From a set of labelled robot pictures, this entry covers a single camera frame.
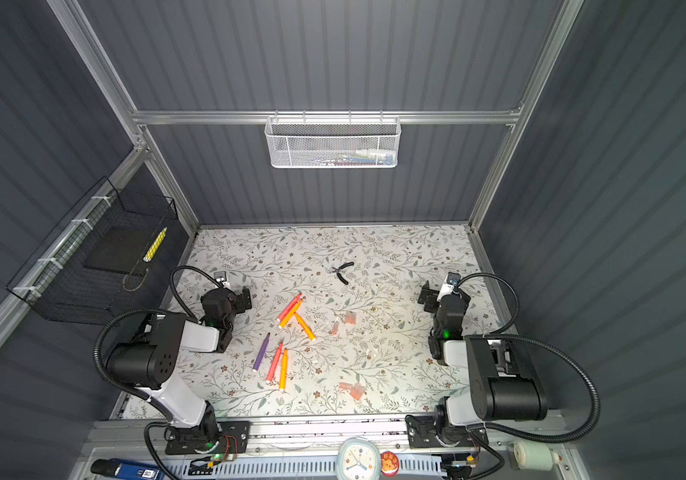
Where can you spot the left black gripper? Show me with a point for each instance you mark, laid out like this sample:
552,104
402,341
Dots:
241,300

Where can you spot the red round badge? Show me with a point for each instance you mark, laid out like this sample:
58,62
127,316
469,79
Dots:
390,464

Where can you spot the orange highlighter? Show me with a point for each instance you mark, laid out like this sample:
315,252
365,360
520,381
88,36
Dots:
284,370
305,327
291,314

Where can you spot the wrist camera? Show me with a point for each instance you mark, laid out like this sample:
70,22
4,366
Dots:
221,278
449,285

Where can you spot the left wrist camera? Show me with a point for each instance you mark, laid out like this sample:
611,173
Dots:
221,278

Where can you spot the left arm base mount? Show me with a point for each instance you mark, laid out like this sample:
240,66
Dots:
231,438

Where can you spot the black wire mesh basket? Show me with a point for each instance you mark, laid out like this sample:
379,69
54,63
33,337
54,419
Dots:
55,284

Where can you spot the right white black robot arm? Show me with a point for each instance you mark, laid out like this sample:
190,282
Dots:
503,384

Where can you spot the purple highlighter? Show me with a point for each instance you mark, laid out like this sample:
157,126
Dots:
261,353

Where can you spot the yellow highlighter in basket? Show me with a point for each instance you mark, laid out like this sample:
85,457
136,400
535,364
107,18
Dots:
154,246

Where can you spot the white analog clock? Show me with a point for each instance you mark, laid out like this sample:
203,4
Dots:
358,459

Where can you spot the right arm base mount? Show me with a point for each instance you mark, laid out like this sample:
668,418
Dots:
428,431

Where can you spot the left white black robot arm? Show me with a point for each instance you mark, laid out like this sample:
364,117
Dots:
145,365

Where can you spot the pink highlighter upper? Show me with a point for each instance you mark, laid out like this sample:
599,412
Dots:
289,307

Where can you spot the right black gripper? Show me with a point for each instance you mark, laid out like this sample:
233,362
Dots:
429,297

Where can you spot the black handled pliers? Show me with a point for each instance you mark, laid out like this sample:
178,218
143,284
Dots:
338,271

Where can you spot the blue black device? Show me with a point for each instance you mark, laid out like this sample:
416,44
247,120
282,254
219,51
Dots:
125,469

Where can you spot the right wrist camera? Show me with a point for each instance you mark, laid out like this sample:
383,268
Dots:
449,285

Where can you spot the black pad in basket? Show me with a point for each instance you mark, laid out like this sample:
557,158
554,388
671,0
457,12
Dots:
120,251

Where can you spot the translucent pink cap front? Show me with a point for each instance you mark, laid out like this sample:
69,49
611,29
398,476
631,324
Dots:
356,391

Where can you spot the pink highlighter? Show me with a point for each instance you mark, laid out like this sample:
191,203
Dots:
275,362
289,307

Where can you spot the white wire mesh basket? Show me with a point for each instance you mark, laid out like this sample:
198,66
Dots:
345,145

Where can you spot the pink highlighter lower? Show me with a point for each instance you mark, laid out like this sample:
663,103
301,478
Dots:
275,362

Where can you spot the white tape roll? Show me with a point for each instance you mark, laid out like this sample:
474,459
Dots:
535,456

